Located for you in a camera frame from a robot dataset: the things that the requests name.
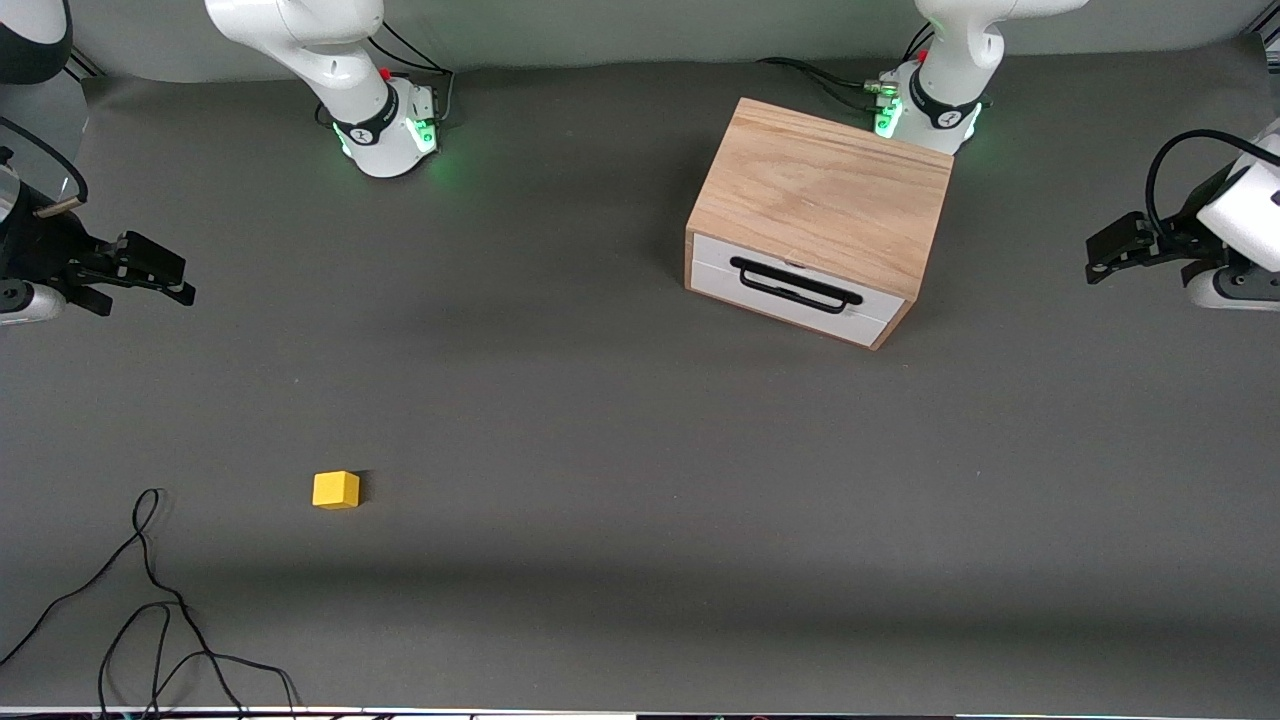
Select black left arm base cables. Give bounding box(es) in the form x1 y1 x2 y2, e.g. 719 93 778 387
756 20 937 113

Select thin black loose cable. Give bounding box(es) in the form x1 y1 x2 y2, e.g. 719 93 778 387
0 487 303 720

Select black left arm wrist cable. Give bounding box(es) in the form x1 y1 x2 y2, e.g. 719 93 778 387
1144 129 1280 238

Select black right arm wrist cable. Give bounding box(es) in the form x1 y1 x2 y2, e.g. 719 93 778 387
0 116 91 219

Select black right arm base cables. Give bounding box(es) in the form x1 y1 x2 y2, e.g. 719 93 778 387
362 20 457 123

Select white-fronted drawer with black handle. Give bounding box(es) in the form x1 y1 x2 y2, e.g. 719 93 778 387
691 233 906 348

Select black arm wrist cable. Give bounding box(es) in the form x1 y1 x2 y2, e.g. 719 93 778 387
0 116 91 219
1144 129 1280 238

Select wooden drawer cabinet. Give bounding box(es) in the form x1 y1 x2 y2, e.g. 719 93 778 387
685 97 954 351

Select yellow cube block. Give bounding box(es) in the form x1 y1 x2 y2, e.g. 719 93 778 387
312 470 361 511

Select black arm base cables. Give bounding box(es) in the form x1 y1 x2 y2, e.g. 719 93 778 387
362 20 457 123
756 20 937 113

